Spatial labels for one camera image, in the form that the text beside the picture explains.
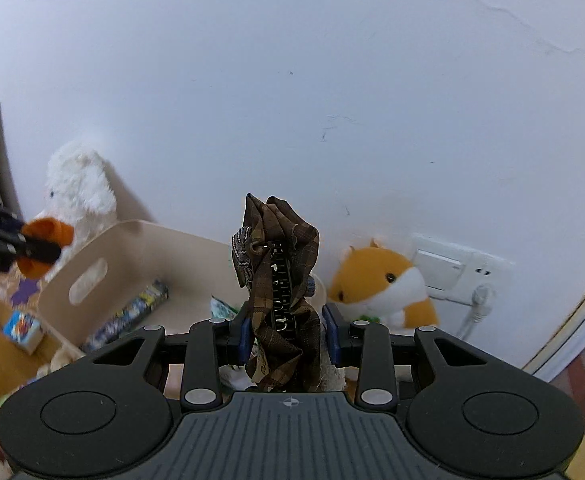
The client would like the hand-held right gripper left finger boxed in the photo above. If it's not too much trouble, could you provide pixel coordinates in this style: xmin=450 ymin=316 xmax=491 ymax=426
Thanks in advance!
xmin=85 ymin=310 xmax=256 ymax=411

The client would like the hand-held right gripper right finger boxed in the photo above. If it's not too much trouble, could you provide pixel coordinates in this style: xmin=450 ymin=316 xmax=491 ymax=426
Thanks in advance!
xmin=323 ymin=302 xmax=498 ymax=411

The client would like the beige plastic storage box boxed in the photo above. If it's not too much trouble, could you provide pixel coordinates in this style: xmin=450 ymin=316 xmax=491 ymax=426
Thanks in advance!
xmin=37 ymin=220 xmax=243 ymax=356

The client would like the beige plush toy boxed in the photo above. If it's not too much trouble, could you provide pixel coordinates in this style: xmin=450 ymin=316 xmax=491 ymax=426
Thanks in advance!
xmin=37 ymin=347 xmax=86 ymax=381

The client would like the brown plaid cloth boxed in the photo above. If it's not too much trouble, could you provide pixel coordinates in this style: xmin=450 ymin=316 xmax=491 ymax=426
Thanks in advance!
xmin=230 ymin=192 xmax=323 ymax=393

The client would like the purple star sticker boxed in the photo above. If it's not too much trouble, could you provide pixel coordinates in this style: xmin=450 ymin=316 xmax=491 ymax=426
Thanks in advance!
xmin=10 ymin=275 xmax=40 ymax=307

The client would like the green snack packet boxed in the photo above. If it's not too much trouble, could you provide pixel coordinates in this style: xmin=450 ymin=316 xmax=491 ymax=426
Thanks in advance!
xmin=210 ymin=295 xmax=238 ymax=321

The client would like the orange hamster plush toy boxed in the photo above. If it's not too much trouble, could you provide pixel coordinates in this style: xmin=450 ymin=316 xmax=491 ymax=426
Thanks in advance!
xmin=327 ymin=237 xmax=441 ymax=333

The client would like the small blue box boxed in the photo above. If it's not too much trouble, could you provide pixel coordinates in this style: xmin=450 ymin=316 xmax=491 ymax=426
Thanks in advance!
xmin=1 ymin=310 xmax=43 ymax=356

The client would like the white rabbit plush toy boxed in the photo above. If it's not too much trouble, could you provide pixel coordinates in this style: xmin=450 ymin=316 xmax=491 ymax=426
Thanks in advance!
xmin=37 ymin=141 xmax=119 ymax=281

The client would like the long dark snack packet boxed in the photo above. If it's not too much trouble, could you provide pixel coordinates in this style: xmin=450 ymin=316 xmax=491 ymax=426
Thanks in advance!
xmin=80 ymin=280 xmax=169 ymax=353

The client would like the white wall socket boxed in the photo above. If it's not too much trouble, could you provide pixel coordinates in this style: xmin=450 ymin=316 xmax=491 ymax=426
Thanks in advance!
xmin=410 ymin=232 xmax=516 ymax=306

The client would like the white plug with cable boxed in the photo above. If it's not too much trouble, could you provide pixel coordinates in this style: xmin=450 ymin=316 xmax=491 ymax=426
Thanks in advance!
xmin=455 ymin=282 xmax=496 ymax=343

